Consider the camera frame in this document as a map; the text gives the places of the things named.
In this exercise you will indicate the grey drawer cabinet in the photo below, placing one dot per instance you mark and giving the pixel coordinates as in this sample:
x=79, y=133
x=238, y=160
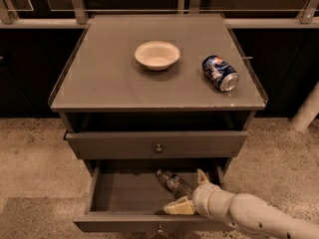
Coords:
x=106, y=89

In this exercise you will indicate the grey top drawer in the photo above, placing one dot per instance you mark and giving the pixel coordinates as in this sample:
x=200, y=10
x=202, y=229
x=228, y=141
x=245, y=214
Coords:
x=142, y=144

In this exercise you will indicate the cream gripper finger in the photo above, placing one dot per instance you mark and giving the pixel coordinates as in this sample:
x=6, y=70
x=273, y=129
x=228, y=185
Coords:
x=201, y=177
x=182, y=206

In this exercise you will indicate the grey open middle drawer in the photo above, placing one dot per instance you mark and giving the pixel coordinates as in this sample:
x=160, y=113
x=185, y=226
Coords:
x=125, y=196

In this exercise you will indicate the clear plastic water bottle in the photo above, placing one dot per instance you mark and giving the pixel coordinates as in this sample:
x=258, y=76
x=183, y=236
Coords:
x=174, y=184

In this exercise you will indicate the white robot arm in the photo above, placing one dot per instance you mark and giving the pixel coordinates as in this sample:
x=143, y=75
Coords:
x=243, y=212

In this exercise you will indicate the metal railing frame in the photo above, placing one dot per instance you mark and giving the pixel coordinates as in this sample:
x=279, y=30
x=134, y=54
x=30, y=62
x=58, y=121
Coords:
x=237, y=14

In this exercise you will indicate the white paper bowl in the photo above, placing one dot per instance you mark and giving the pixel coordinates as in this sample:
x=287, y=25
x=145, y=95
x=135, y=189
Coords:
x=157, y=55

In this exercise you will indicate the blue Pepsi can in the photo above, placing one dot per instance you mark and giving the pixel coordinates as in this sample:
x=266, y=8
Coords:
x=220, y=73

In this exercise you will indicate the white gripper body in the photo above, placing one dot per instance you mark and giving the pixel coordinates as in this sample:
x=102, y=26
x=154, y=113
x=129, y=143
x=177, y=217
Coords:
x=203, y=197

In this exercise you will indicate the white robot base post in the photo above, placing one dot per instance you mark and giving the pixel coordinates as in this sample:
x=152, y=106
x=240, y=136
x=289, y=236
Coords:
x=308, y=111

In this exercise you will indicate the round top drawer knob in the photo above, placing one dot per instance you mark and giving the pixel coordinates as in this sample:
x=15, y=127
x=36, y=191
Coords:
x=158, y=149

